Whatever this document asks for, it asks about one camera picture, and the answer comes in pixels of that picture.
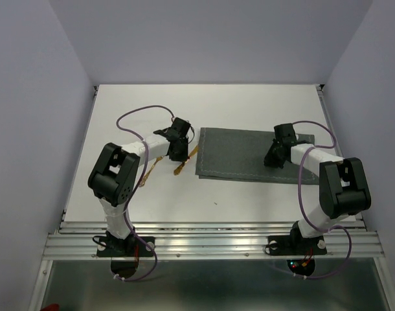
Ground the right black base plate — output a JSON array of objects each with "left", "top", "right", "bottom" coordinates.
[{"left": 264, "top": 235, "right": 327, "bottom": 257}]

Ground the aluminium mounting rail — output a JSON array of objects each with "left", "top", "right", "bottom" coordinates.
[{"left": 43, "top": 220, "right": 385, "bottom": 260}]

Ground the red object at corner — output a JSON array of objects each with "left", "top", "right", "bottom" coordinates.
[{"left": 40, "top": 303, "right": 60, "bottom": 311}]

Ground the gold knife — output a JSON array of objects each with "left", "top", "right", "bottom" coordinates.
[{"left": 174, "top": 145, "right": 199, "bottom": 176}]

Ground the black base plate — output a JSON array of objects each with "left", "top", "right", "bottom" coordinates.
[
  {"left": 264, "top": 235, "right": 327, "bottom": 257},
  {"left": 92, "top": 235, "right": 153, "bottom": 258}
]

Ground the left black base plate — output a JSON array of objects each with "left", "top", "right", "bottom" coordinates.
[{"left": 92, "top": 235, "right": 153, "bottom": 258}]

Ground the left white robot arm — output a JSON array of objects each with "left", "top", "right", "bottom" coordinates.
[{"left": 87, "top": 117, "right": 192, "bottom": 255}]

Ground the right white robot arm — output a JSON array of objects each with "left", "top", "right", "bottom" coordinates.
[{"left": 264, "top": 123, "right": 371, "bottom": 256}]

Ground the grey cloth napkin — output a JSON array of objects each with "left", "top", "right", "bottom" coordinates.
[{"left": 194, "top": 126, "right": 320, "bottom": 185}]

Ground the gold fork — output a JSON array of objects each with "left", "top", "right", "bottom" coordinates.
[{"left": 139, "top": 157, "right": 164, "bottom": 187}]

